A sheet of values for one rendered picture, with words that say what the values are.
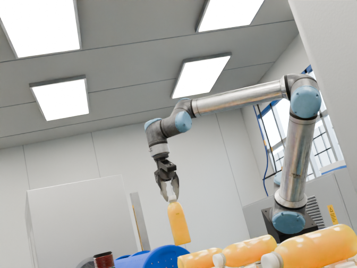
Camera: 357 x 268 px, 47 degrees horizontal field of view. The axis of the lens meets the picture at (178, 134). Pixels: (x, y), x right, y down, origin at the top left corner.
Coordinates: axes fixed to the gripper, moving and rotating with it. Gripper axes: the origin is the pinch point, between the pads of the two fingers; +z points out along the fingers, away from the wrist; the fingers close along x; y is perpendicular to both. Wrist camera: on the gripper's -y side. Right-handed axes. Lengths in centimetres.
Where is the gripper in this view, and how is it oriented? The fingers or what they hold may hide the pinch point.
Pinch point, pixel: (171, 197)
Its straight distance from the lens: 187.3
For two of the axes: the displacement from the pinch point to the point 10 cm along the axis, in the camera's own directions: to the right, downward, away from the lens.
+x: -9.2, 1.4, -3.6
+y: -3.1, 3.0, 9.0
